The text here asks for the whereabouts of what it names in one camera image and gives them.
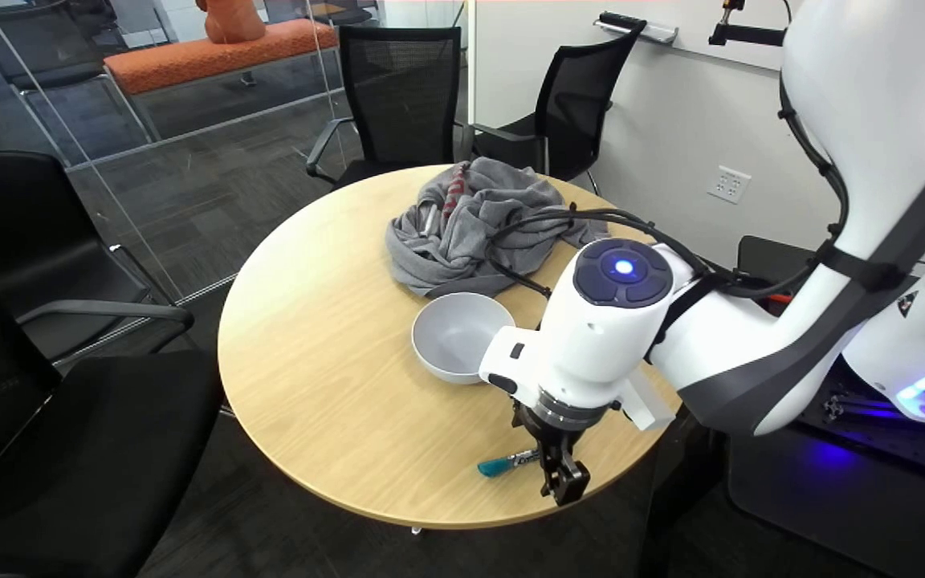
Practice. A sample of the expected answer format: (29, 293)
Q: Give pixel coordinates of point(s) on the black mesh chair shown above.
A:
(564, 133)
(403, 90)

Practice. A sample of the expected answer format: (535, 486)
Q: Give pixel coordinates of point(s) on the round wooden table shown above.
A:
(318, 369)

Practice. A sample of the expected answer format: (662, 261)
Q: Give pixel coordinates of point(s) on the grey crumpled cloth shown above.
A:
(480, 224)

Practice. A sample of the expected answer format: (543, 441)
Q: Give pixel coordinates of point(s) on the black chair left middle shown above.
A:
(60, 278)

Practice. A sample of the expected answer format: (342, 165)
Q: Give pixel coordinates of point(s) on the black mesh chair centre back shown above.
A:
(403, 90)

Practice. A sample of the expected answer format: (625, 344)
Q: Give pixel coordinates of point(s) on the orange bench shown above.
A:
(237, 38)

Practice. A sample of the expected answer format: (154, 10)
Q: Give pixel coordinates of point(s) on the teal capped marker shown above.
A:
(505, 462)

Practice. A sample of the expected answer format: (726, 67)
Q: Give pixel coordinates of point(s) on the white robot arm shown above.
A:
(650, 329)

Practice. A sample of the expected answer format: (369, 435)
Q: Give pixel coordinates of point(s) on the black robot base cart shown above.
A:
(851, 470)

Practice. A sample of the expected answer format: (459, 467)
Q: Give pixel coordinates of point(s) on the white wall outlet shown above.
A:
(729, 183)

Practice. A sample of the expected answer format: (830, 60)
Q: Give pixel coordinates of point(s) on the black mesh chair right back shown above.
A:
(564, 133)

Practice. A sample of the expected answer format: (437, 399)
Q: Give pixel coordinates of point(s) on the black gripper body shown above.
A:
(556, 448)

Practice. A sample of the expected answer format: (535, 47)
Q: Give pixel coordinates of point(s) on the black chair far left back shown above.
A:
(46, 47)

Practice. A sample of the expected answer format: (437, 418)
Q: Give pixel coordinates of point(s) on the white bowl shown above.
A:
(455, 330)

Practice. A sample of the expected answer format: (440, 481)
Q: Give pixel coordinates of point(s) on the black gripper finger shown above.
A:
(565, 481)

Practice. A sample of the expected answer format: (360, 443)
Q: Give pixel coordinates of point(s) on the black chair left front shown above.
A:
(94, 461)

